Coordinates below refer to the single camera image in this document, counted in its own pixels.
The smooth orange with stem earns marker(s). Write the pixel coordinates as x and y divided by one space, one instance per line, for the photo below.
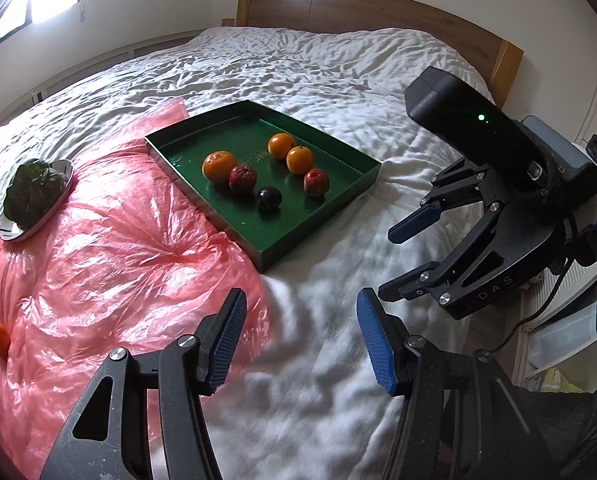
299 160

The pink plastic sheet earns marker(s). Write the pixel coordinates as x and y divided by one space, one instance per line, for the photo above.
127 261

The white shelf unit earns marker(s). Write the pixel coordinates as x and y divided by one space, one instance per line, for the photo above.
563 337

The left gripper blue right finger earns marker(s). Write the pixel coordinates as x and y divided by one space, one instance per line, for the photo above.
461 415

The green leafy vegetable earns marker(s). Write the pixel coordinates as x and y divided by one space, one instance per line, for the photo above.
33 190

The small orange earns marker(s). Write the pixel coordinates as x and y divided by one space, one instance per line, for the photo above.
216 167

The green shallow tray box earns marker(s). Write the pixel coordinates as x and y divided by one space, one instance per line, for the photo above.
244 129

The wooden headboard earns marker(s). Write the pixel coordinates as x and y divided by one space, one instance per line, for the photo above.
495 58

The dark purple plum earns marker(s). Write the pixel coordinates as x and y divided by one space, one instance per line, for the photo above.
269 198

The white bed duvet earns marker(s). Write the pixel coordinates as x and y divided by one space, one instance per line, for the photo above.
307 407

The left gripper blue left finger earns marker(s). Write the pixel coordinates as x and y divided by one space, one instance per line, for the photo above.
106 434

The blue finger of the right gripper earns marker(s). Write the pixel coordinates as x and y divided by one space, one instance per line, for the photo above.
459 278
455 186

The grey rimmed white plate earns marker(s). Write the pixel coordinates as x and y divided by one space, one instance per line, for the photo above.
10 232

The red apple front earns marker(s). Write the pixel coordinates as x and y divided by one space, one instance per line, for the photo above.
316 183

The red apple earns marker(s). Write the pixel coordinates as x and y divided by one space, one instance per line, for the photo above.
316 183
242 179

